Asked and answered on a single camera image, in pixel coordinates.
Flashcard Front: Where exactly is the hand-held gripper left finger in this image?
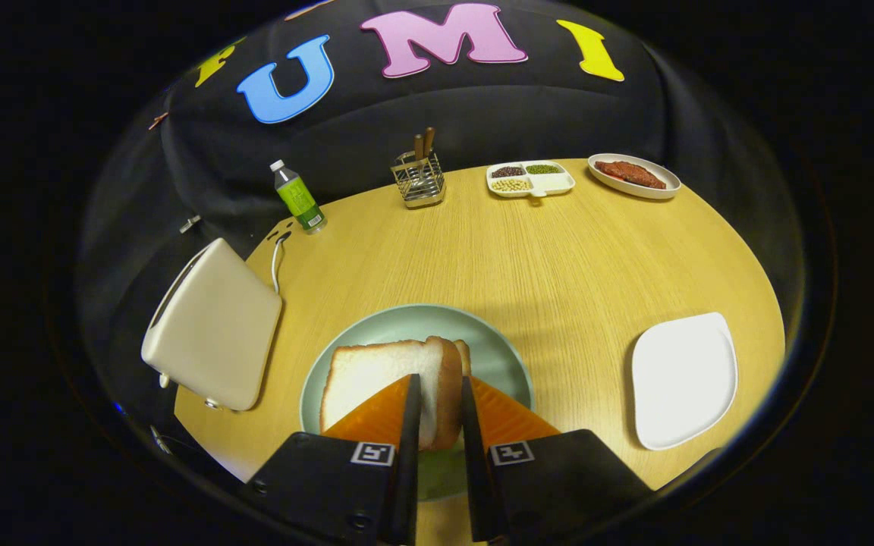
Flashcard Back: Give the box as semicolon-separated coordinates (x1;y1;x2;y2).
240;373;423;546

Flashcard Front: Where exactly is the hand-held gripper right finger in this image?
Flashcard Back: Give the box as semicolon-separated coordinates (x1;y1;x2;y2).
460;375;654;544

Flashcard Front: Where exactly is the pale green round plate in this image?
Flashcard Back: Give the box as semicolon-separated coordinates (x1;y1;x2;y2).
300;304;535;503

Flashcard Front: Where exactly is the white rounded square plate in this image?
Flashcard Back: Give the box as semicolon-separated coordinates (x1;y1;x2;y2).
631;312;739;451

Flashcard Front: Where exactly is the cream white toaster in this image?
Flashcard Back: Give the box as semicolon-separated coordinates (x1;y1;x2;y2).
141;238;283;412

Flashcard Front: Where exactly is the green label plastic bottle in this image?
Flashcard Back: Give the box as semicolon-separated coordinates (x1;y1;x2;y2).
269;159;329;234

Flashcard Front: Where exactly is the white divided bean dish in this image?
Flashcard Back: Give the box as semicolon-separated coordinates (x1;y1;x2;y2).
486;161;576;199

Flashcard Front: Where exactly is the round white meat plate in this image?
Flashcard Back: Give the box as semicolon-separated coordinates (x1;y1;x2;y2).
587;153;682;200

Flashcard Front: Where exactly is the red cooked meat slice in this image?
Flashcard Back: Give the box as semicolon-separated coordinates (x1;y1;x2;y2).
595;160;667;190

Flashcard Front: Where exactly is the black backdrop cloth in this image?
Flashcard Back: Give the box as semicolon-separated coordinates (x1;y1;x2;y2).
77;0;810;319

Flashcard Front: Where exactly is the white toaster power cable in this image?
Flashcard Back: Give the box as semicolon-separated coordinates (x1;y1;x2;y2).
270;231;292;294

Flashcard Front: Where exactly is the metal wire utensil holder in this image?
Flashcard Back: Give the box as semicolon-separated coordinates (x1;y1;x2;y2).
391;149;447;209

